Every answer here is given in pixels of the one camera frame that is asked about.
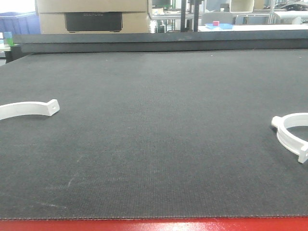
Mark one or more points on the white pipe clamp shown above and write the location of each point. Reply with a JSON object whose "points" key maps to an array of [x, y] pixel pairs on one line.
{"points": [[289, 141]]}

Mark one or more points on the blue bin far left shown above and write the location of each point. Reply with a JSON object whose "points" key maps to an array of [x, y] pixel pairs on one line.
{"points": [[20, 23]]}

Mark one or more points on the black fabric table mat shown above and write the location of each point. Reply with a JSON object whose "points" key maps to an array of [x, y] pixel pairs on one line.
{"points": [[153, 135]]}

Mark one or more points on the blue tray with red cube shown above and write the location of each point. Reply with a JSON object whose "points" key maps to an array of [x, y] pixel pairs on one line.
{"points": [[222, 26]]}

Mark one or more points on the white clamp half left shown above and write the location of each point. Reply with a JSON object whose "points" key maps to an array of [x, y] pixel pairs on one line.
{"points": [[29, 108]]}

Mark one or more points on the cardboard box with black print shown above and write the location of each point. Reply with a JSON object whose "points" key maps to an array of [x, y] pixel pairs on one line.
{"points": [[94, 16]]}

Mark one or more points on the green and blue blocks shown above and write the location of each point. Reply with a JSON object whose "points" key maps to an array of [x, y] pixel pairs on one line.
{"points": [[8, 39]]}

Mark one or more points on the black vertical post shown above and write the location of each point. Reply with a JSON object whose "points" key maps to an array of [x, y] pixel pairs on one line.
{"points": [[195, 16]]}

